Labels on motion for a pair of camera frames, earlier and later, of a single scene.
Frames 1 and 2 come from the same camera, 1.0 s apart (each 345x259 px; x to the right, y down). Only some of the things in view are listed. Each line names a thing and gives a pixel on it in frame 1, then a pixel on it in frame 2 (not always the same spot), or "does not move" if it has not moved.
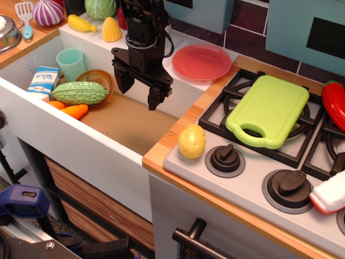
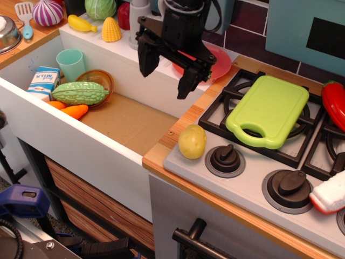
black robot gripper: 144,59 → 179,35
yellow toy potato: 191,141 does not move
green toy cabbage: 99,9 does not move
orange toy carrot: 77,111 does not move
